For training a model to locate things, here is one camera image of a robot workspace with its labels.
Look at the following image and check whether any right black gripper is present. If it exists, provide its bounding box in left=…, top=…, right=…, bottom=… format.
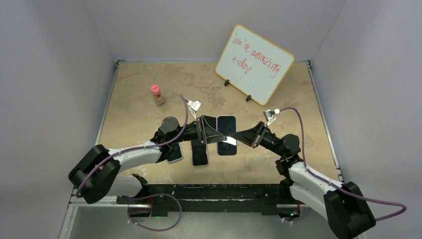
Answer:
left=231, top=121, right=285, bottom=157

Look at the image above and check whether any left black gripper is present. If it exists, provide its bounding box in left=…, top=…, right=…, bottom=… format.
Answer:
left=169, top=117, right=226, bottom=145

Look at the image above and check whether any lavender phone case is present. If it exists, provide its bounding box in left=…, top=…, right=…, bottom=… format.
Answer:
left=215, top=115, right=238, bottom=157

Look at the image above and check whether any clear magsafe phone case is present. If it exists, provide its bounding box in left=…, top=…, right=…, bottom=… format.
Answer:
left=191, top=141, right=210, bottom=168

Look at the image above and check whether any light blue phone case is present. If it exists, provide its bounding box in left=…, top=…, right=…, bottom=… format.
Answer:
left=166, top=142, right=184, bottom=164

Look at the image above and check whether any black phone case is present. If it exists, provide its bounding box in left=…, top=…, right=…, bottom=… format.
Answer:
left=202, top=115, right=216, bottom=129

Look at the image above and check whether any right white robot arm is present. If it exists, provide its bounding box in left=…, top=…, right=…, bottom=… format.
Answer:
left=231, top=122, right=376, bottom=239

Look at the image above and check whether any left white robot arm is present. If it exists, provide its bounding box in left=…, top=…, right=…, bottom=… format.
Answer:
left=68, top=117, right=227, bottom=204

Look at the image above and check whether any pink capped small bottle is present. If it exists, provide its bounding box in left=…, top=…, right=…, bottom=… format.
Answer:
left=150, top=85, right=164, bottom=106

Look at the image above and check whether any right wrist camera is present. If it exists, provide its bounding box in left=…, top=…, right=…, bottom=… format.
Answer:
left=263, top=109, right=280, bottom=127

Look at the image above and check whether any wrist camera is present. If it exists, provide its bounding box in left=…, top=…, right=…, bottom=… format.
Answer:
left=263, top=109, right=280, bottom=127
left=187, top=100, right=202, bottom=121

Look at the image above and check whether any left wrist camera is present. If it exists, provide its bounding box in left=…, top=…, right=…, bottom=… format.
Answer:
left=187, top=100, right=202, bottom=121

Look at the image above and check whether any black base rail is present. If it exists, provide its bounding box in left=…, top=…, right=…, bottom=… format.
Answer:
left=116, top=184, right=301, bottom=220

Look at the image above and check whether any whiteboard with yellow frame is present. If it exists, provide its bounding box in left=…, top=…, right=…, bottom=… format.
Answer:
left=215, top=24, right=295, bottom=106

